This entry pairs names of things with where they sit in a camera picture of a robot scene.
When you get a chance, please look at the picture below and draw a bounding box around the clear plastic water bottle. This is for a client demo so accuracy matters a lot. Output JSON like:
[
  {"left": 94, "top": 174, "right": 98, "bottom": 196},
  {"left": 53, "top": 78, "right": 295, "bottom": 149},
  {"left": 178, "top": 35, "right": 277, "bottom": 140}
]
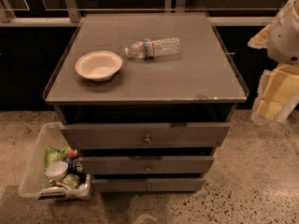
[{"left": 125, "top": 37, "right": 180, "bottom": 60}]

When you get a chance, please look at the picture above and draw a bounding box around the metal railing frame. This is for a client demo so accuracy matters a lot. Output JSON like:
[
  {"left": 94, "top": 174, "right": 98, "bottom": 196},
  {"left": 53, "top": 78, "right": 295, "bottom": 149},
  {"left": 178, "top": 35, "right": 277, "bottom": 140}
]
[{"left": 0, "top": 0, "right": 299, "bottom": 28}]

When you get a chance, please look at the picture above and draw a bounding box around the green chip bag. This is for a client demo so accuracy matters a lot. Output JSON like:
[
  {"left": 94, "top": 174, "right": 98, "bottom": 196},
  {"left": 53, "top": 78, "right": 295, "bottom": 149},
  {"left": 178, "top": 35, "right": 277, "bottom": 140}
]
[{"left": 44, "top": 146, "right": 67, "bottom": 169}]

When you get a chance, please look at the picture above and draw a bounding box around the grey top drawer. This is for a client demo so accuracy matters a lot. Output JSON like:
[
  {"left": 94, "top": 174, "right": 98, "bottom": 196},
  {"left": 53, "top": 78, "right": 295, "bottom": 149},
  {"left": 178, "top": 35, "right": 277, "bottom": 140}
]
[{"left": 60, "top": 122, "right": 231, "bottom": 149}]

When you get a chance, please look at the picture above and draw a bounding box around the grey drawer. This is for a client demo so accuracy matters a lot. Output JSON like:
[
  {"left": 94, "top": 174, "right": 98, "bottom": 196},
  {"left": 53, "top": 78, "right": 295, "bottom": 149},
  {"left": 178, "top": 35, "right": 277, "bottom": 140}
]
[
  {"left": 92, "top": 178, "right": 205, "bottom": 192},
  {"left": 60, "top": 122, "right": 231, "bottom": 149},
  {"left": 80, "top": 156, "right": 214, "bottom": 175}
]

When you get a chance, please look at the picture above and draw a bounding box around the grey drawer cabinet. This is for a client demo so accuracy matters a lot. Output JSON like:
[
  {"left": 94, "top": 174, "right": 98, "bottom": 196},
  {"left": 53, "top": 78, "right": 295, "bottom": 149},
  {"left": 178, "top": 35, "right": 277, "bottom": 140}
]
[{"left": 44, "top": 13, "right": 249, "bottom": 181}]

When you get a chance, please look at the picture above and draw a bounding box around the grey bottom drawer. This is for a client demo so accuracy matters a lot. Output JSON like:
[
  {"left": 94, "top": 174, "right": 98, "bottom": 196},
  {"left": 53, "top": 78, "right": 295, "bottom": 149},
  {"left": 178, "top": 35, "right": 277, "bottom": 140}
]
[{"left": 92, "top": 178, "right": 205, "bottom": 192}]

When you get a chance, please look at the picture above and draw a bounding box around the white paper bowl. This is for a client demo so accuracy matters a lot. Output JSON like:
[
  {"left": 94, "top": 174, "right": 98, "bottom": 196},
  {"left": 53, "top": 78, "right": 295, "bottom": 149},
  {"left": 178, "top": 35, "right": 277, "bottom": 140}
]
[{"left": 75, "top": 51, "right": 122, "bottom": 81}]

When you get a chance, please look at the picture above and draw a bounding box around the small white cup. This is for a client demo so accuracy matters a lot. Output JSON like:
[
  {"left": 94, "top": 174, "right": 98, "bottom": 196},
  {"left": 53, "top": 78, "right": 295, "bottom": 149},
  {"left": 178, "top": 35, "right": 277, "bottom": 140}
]
[{"left": 45, "top": 161, "right": 68, "bottom": 180}]

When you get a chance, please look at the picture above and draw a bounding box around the small green snack packet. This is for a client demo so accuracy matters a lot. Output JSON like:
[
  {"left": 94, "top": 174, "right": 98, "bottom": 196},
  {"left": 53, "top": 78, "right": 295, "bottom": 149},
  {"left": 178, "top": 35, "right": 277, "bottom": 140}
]
[{"left": 57, "top": 174, "right": 80, "bottom": 189}]

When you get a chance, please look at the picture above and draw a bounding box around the dark blue snack bag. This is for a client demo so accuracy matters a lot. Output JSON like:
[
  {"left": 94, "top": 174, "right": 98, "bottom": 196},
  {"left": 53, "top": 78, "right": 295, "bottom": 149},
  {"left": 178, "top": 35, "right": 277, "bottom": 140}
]
[{"left": 64, "top": 156, "right": 84, "bottom": 175}]

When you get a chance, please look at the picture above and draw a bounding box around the clear plastic storage bin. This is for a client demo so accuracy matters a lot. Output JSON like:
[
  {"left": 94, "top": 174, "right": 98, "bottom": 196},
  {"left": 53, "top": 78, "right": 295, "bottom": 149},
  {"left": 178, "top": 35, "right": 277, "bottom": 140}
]
[{"left": 18, "top": 122, "right": 91, "bottom": 201}]

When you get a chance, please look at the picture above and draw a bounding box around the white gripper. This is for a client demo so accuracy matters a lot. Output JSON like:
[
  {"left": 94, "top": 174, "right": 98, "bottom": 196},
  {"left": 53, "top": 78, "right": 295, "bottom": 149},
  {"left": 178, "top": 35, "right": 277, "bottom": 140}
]
[{"left": 248, "top": 24, "right": 299, "bottom": 124}]

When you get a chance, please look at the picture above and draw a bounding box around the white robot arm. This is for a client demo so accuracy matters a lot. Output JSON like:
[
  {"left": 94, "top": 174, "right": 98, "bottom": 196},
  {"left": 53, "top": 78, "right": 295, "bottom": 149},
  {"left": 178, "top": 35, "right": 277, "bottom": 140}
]
[{"left": 248, "top": 0, "right": 299, "bottom": 125}]

